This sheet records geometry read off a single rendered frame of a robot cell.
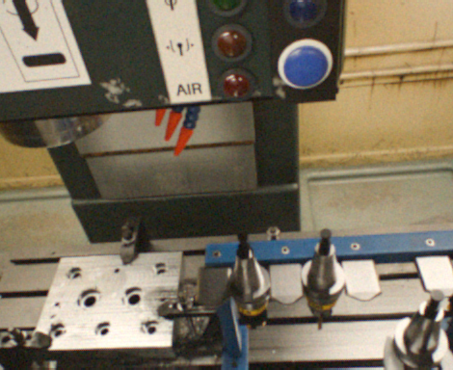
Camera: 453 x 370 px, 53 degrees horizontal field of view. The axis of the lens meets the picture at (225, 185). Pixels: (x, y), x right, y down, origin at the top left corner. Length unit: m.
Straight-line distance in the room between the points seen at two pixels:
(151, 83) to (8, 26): 0.10
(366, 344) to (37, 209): 1.38
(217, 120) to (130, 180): 0.32
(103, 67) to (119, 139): 0.87
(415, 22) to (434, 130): 0.43
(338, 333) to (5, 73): 0.83
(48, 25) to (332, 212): 1.42
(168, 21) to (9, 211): 1.75
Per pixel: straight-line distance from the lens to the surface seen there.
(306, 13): 0.31
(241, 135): 1.16
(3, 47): 0.36
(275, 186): 1.33
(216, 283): 0.71
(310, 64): 0.32
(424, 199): 1.75
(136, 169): 1.27
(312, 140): 1.69
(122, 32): 0.33
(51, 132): 0.56
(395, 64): 1.58
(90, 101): 0.36
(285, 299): 0.69
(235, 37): 0.31
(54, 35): 0.34
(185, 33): 0.32
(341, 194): 1.73
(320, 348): 1.01
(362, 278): 0.71
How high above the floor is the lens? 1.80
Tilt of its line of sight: 43 degrees down
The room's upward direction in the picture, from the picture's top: 9 degrees counter-clockwise
